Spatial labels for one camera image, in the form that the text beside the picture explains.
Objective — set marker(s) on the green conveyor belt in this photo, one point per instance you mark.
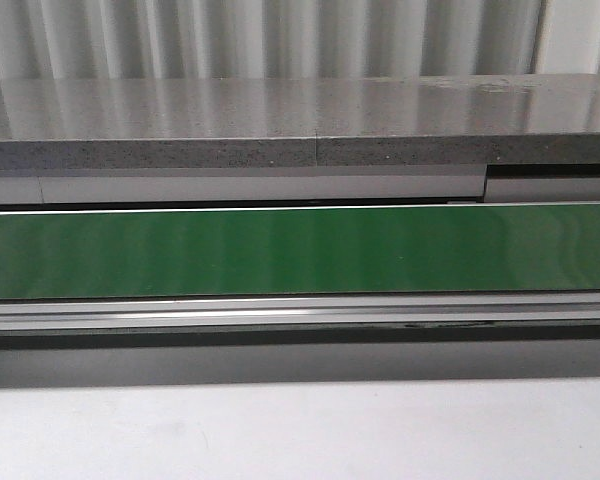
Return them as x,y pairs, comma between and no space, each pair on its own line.
233,252

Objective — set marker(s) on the aluminium conveyor frame rail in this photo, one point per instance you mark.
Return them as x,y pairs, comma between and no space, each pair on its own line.
299,320

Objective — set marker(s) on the white pleated curtain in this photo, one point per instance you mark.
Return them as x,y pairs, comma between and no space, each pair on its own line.
296,39

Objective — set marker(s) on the grey stone counter slab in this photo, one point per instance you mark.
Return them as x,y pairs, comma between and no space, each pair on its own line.
259,123

